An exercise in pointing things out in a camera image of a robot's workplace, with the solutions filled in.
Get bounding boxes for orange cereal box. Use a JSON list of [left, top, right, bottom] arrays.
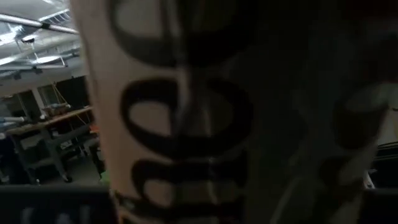
[[70, 0, 398, 224]]

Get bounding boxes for wooden workbench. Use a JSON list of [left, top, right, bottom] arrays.
[[6, 105, 94, 184]]

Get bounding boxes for ceiling light fixture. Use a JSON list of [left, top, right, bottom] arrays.
[[0, 54, 68, 71]]

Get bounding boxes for grey ceiling pipe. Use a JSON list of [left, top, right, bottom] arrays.
[[0, 12, 80, 35]]

